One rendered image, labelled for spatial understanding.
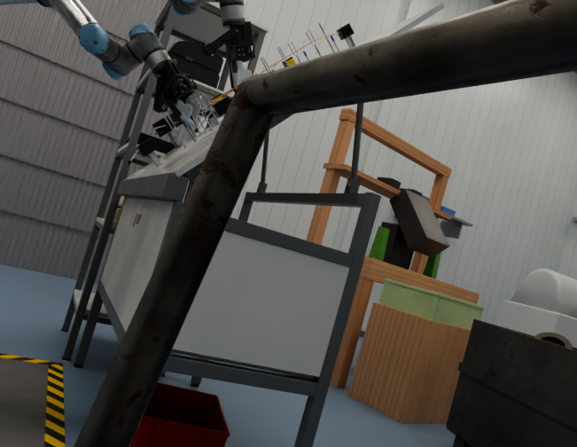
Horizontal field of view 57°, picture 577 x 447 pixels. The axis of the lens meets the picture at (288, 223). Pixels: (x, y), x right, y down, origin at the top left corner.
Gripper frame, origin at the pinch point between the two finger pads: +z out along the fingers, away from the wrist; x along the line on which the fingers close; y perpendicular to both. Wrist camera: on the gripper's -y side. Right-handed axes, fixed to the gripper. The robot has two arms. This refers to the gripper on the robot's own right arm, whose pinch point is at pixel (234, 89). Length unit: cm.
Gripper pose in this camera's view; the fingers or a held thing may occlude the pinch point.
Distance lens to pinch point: 174.4
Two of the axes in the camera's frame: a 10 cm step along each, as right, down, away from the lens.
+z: 0.9, 9.7, 2.1
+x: -2.1, -1.8, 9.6
